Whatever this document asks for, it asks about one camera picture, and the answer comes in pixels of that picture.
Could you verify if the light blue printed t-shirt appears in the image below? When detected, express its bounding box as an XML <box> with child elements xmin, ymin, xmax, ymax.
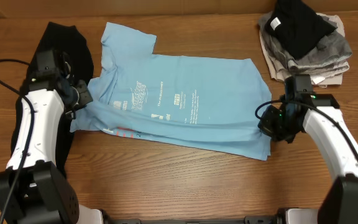
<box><xmin>71</xmin><ymin>23</ymin><xmax>272</xmax><ymax>161</ymax></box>

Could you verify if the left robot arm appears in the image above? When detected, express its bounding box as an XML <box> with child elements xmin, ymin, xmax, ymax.
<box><xmin>0</xmin><ymin>50</ymin><xmax>109</xmax><ymax>224</ymax></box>

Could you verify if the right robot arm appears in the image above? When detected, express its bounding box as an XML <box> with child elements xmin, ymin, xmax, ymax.
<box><xmin>244</xmin><ymin>75</ymin><xmax>358</xmax><ymax>224</ymax></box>

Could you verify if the black t-shirt on left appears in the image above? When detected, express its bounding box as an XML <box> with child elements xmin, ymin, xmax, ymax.
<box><xmin>11</xmin><ymin>22</ymin><xmax>94</xmax><ymax>176</ymax></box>

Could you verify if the beige folded garment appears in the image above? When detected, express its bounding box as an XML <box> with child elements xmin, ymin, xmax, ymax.
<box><xmin>259</xmin><ymin>13</ymin><xmax>352</xmax><ymax>86</ymax></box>

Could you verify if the grey folded garment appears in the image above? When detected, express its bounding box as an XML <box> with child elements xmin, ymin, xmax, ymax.
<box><xmin>258</xmin><ymin>11</ymin><xmax>352</xmax><ymax>73</ymax></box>

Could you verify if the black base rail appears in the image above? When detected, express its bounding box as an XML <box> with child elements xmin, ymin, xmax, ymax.
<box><xmin>105</xmin><ymin>215</ymin><xmax>286</xmax><ymax>224</ymax></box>

